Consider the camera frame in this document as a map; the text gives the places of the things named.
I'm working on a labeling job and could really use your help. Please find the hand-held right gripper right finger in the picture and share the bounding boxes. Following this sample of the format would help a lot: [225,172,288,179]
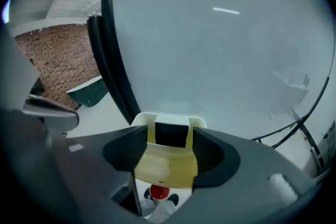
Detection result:
[181,126,317,224]

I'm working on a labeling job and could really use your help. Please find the black rectangular block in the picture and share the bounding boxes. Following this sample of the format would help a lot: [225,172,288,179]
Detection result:
[147,121,194,149]

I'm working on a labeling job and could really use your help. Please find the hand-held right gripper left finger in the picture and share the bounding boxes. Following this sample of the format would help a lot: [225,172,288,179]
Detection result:
[51,125,149,224]

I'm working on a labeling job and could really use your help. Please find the dark green bin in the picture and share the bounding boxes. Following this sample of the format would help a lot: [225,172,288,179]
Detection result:
[65,75,109,109]

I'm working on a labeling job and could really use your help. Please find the cream yellow plastic container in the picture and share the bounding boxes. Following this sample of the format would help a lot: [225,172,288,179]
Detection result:
[130,112,208,190]

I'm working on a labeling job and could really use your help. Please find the person's right shoe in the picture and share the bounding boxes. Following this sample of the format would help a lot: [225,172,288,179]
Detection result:
[167,193,180,207]

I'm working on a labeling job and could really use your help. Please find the red round knob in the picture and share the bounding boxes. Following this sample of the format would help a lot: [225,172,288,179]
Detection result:
[150,184,170,200]

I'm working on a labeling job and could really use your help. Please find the white box with black frame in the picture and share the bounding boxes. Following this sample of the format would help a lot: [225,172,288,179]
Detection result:
[101,0,335,141]

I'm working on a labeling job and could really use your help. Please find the black stand post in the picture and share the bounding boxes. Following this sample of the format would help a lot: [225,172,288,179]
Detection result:
[87,15,133,126]

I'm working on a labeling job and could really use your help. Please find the person's legs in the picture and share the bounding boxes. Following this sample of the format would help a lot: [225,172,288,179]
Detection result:
[142,198,176,221]

